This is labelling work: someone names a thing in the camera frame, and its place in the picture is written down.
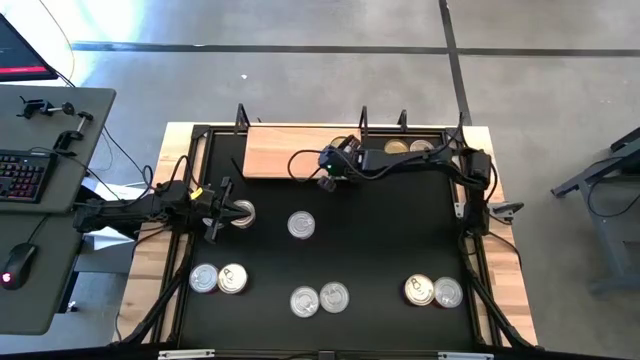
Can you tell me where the thin yellow cable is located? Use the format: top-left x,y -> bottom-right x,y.
37,0 -> 76,81

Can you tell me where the black table mat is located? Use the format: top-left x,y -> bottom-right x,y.
179,130 -> 474,351

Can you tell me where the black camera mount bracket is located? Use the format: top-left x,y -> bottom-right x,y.
487,199 -> 525,224

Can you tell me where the grey desk top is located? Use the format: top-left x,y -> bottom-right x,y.
0,84 -> 118,216
0,209 -> 91,336

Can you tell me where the black computer mouse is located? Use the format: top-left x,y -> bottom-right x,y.
0,242 -> 39,291

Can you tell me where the black table cable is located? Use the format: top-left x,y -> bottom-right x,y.
487,230 -> 524,269

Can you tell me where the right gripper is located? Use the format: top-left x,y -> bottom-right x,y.
318,133 -> 364,177

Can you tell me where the black desk cable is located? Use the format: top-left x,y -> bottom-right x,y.
101,124 -> 155,202

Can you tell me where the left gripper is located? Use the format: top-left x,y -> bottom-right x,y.
189,176 -> 253,246

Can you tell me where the black computer monitor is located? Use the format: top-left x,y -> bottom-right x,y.
0,12 -> 60,83

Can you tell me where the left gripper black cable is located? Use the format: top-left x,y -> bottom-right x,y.
168,154 -> 195,190

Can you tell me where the dark grey cart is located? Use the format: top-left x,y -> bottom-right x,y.
549,127 -> 640,296

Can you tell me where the black clamp with knob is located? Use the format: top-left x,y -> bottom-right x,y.
17,96 -> 76,120

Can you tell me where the red albacore tuna can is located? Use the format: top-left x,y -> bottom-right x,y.
289,285 -> 321,319
319,281 -> 351,315
188,263 -> 220,294
286,210 -> 317,240

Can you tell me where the black C-clamp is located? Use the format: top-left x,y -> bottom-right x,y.
52,110 -> 95,153

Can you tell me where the black backlit keyboard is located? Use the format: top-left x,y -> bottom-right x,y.
0,149 -> 58,205

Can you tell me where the silver metal bracket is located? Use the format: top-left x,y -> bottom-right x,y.
158,348 -> 216,360
437,351 -> 495,360

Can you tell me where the white paper sheet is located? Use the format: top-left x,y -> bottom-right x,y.
79,177 -> 146,251

